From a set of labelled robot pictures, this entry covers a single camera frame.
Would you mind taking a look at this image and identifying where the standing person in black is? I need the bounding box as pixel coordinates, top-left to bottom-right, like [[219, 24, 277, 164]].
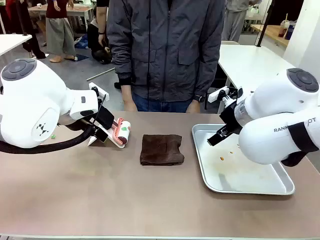
[[96, 0, 111, 48]]

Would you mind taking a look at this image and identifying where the person in grey trousers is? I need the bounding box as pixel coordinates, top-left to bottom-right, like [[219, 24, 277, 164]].
[[221, 0, 251, 43]]

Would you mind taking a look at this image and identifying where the red hanging garment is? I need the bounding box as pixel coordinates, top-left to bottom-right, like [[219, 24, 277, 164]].
[[4, 0, 20, 35]]

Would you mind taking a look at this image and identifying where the wooden workbench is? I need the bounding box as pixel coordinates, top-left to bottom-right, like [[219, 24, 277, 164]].
[[249, 23, 291, 48]]

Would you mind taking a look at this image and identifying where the blue container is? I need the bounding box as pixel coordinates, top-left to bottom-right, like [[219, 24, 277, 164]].
[[284, 24, 296, 41]]

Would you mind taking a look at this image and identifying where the black pole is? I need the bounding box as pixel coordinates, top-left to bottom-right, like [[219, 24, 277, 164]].
[[255, 0, 274, 48]]

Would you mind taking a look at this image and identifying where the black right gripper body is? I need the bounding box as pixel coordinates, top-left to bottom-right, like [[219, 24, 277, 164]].
[[218, 101, 245, 135]]

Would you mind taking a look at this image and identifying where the blue plastic bag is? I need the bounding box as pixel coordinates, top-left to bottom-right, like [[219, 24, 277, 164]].
[[74, 35, 89, 50]]

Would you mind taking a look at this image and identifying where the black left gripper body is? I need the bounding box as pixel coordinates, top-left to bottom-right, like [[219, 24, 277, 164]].
[[74, 118, 98, 132]]

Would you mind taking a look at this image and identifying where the person's left forearm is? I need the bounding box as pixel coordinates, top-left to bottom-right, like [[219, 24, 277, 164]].
[[193, 49, 221, 97]]

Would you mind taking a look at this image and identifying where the figure in black trousers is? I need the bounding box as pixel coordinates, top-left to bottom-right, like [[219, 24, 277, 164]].
[[14, 0, 47, 60]]

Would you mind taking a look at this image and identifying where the crouching person in black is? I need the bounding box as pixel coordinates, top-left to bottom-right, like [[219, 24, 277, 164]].
[[86, 19, 114, 65]]

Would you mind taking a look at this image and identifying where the pink lint roller black handle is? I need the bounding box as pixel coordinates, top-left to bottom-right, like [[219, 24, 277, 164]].
[[96, 108, 132, 147]]

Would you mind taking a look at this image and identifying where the black braided cable sleeve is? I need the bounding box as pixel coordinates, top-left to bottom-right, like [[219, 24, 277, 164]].
[[0, 124, 97, 155], [279, 121, 320, 168]]

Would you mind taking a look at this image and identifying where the person in grey jacket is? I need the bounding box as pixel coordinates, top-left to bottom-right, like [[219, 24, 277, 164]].
[[106, 0, 226, 113]]

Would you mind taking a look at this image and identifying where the small white side table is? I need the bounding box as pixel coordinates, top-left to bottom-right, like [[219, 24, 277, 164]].
[[0, 33, 33, 57]]

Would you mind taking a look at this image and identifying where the drink cup with straw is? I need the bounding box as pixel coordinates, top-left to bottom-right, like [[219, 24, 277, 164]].
[[279, 12, 291, 38]]

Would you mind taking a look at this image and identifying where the person's right forearm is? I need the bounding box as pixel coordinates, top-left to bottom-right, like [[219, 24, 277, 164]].
[[113, 47, 135, 95]]

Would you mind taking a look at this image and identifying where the large white side table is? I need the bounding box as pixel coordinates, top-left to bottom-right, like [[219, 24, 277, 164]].
[[216, 41, 301, 115]]

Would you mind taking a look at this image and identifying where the white folded roller stand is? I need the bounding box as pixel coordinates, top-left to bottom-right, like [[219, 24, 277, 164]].
[[87, 126, 126, 150]]

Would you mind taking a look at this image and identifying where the wooden top background table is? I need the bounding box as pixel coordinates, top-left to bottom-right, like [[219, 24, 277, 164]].
[[27, 4, 95, 35]]

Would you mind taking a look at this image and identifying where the silver metal tray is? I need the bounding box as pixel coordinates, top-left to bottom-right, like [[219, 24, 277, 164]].
[[191, 123, 296, 195]]

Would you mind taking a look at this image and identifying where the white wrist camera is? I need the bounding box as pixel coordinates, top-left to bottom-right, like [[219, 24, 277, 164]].
[[207, 85, 244, 104], [88, 81, 110, 102]]

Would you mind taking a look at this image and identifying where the person's left hand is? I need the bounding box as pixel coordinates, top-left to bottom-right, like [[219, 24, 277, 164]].
[[186, 100, 201, 114]]

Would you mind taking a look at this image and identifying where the dark brown cloth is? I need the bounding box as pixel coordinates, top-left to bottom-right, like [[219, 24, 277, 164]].
[[139, 134, 185, 167]]

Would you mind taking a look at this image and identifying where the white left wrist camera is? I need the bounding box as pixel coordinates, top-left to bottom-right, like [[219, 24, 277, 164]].
[[88, 81, 110, 102]]

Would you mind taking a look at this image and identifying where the metal bar on floor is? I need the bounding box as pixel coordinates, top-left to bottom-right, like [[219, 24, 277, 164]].
[[86, 66, 116, 82]]

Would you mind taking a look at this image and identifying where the mannequin in grey skirt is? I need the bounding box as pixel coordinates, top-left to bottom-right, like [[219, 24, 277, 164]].
[[45, 0, 77, 63]]

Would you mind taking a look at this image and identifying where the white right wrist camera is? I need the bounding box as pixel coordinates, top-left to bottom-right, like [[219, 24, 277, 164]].
[[207, 85, 244, 104]]

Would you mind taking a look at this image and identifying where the person's right hand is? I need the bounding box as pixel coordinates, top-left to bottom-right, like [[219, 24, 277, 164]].
[[122, 90, 138, 112]]

